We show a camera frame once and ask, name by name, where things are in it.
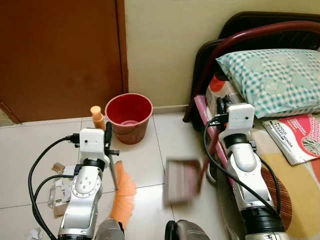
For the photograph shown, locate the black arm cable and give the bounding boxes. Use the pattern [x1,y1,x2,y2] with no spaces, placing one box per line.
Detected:
[28,133,81,240]
[203,114,282,217]

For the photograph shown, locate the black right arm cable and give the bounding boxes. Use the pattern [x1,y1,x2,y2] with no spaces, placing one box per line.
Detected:
[203,114,282,217]

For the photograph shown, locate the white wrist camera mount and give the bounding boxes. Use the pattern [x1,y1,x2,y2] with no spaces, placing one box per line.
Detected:
[78,128,110,161]
[219,103,256,136]

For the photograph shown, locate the grey robot leg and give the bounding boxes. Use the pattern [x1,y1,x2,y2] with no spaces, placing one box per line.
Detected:
[94,218,126,240]
[164,219,212,240]

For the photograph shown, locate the brown cardboard scrap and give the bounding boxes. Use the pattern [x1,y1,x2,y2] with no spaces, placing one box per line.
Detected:
[51,162,66,174]

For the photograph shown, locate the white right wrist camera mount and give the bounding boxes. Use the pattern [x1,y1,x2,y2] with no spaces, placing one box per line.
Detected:
[219,103,256,136]

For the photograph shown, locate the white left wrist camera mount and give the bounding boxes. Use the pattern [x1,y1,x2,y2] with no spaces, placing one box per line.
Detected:
[78,128,110,161]

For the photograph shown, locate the white crumpled paper scrap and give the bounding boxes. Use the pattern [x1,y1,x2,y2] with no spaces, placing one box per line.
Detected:
[47,176,77,210]

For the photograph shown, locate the dark red bed headboard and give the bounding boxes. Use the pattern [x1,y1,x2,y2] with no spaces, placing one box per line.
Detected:
[182,11,320,132]

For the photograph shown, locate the grey left robot leg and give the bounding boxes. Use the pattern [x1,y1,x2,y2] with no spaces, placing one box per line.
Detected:
[94,218,126,240]

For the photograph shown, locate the green checked pillow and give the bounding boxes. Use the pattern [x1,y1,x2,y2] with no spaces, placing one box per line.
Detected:
[215,48,320,119]

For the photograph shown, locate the grey right robot leg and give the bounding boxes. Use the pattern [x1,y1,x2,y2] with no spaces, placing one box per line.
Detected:
[164,219,212,240]

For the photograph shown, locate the brown wooden door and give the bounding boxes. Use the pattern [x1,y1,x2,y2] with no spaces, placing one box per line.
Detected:
[0,0,129,124]

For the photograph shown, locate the pink dustpan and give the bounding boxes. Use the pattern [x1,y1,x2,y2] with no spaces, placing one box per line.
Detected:
[163,127,223,205]

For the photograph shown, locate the patterned sheet mattress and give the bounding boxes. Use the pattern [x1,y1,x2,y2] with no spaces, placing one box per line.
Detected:
[204,77,320,240]

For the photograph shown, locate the red and white book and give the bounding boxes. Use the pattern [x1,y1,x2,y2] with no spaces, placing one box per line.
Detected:
[262,113,320,166]

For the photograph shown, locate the red plastic bucket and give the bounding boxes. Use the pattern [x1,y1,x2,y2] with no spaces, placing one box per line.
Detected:
[104,93,154,146]

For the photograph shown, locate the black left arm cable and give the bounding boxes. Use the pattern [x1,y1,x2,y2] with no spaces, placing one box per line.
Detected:
[28,133,81,240]

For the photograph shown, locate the orange bristle broom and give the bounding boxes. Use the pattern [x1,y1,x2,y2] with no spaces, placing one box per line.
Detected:
[90,105,138,230]

